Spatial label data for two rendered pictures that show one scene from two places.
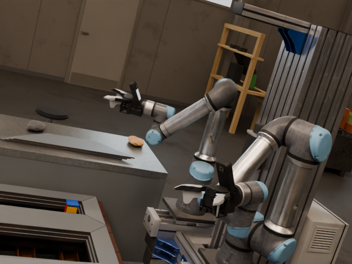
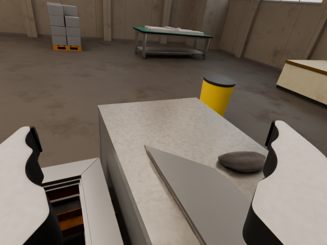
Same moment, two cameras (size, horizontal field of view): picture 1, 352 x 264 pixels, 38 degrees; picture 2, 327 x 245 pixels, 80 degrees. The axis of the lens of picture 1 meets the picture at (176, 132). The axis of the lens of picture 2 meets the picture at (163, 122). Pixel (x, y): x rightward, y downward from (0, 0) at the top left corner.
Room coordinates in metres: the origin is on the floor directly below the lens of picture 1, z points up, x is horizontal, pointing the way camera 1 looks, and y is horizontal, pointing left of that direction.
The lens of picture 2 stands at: (2.50, 0.28, 1.51)
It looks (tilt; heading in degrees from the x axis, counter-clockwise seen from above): 30 degrees down; 82
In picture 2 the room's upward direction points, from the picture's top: 8 degrees clockwise
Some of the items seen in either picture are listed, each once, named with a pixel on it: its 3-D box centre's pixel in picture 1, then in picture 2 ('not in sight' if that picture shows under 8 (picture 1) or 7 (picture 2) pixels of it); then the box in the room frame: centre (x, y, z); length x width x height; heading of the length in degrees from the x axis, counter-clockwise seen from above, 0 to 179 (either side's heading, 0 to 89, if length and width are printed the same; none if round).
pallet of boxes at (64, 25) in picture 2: not in sight; (64, 26); (-0.01, 7.33, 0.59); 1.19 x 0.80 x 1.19; 112
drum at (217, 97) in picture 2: not in sight; (213, 102); (3.60, 2.94, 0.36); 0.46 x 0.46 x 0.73
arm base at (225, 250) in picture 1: (236, 252); not in sight; (1.90, -0.37, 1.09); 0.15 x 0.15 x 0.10
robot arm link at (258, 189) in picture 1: (250, 193); not in sight; (1.61, -0.29, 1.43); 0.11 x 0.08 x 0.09; 139
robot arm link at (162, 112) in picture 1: (163, 112); not in sight; (2.50, 0.09, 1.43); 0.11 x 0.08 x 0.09; 87
